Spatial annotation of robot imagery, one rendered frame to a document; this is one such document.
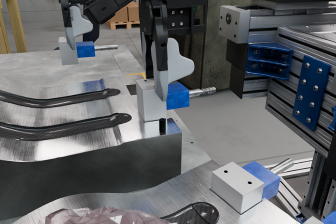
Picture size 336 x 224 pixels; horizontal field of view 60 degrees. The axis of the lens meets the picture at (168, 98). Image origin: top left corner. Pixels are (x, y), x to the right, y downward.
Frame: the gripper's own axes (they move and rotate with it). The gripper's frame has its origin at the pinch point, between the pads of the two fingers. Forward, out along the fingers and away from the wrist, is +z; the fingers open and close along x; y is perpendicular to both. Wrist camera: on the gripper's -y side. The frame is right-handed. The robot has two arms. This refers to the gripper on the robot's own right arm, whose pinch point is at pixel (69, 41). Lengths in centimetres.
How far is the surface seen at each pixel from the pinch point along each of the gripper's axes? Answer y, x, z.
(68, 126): -1.4, -27.8, 6.7
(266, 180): 21, -47, 8
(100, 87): 5.0, -14.5, 6.3
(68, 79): -2.0, 16.0, 15.0
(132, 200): 5.2, -44.7, 8.4
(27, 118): -7.5, -24.3, 6.1
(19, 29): -58, 301, 51
